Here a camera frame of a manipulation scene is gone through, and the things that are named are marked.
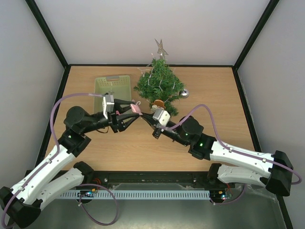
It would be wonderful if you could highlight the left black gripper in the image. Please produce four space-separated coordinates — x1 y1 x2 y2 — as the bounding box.
82 99 140 134

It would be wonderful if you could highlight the pink felt triangle ornament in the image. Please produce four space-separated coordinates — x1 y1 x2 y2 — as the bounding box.
130 101 142 115

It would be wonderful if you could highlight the brown gingerbread ornament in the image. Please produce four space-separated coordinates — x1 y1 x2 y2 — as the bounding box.
151 100 165 112

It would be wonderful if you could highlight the green plastic basket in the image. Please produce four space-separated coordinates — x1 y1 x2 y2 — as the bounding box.
94 75 132 101

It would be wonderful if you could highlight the small green christmas tree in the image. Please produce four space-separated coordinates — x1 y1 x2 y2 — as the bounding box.
133 58 185 116

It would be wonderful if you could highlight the silver ball ornament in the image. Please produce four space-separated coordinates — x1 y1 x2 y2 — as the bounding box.
179 89 190 99

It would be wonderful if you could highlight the silver star ornament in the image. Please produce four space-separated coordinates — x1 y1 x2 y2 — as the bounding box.
155 39 168 57

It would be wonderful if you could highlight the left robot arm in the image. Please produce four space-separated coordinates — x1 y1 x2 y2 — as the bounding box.
0 95 141 229

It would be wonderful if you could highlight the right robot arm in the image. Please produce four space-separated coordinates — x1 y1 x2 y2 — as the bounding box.
142 114 293 197

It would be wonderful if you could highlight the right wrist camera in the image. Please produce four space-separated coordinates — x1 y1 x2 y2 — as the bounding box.
152 108 170 126

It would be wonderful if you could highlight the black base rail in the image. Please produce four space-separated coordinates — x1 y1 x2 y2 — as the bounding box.
78 169 277 189

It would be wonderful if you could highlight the purple loop cable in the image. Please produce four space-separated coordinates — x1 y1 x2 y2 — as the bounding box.
77 183 119 225

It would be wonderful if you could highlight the white slotted cable duct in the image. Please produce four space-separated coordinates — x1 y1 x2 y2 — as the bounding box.
59 189 211 200

